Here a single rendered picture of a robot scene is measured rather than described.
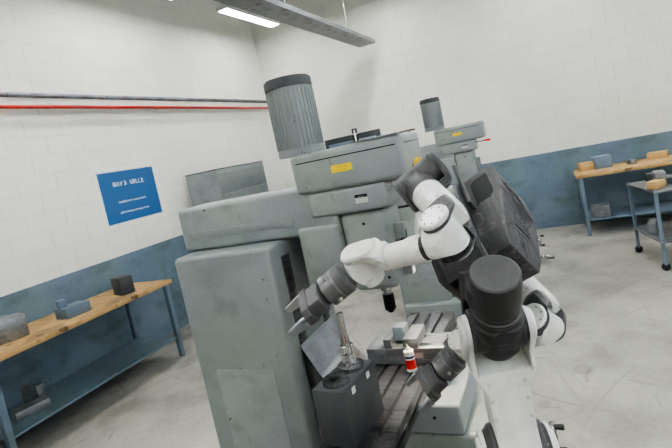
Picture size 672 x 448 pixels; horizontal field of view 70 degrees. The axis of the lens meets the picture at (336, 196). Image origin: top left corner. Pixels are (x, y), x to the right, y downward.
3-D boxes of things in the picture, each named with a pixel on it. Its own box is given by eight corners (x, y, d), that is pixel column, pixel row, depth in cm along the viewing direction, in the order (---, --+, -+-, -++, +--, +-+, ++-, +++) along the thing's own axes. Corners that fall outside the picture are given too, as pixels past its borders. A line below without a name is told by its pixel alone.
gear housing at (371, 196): (407, 196, 201) (402, 173, 200) (390, 207, 179) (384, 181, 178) (335, 208, 215) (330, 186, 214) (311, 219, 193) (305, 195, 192)
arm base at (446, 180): (465, 188, 134) (454, 181, 145) (436, 153, 132) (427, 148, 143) (422, 222, 136) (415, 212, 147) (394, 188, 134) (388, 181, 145)
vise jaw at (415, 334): (426, 332, 209) (424, 323, 209) (418, 348, 196) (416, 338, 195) (413, 333, 212) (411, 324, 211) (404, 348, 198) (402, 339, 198)
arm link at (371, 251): (356, 283, 131) (396, 274, 122) (336, 263, 127) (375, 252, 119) (362, 265, 135) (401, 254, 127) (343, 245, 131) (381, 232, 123)
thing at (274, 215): (360, 220, 210) (351, 175, 208) (340, 232, 190) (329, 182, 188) (215, 241, 244) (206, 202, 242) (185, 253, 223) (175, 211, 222)
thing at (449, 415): (477, 387, 208) (472, 361, 207) (464, 437, 176) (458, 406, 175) (370, 386, 229) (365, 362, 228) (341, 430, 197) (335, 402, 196)
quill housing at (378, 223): (413, 272, 203) (398, 198, 201) (399, 289, 185) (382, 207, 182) (371, 276, 211) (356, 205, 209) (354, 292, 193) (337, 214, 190)
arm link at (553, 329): (505, 357, 148) (568, 349, 135) (486, 347, 142) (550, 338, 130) (503, 323, 153) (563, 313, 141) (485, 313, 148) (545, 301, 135)
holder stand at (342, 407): (385, 410, 168) (373, 356, 166) (355, 450, 149) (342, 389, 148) (355, 407, 174) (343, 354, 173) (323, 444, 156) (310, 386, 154)
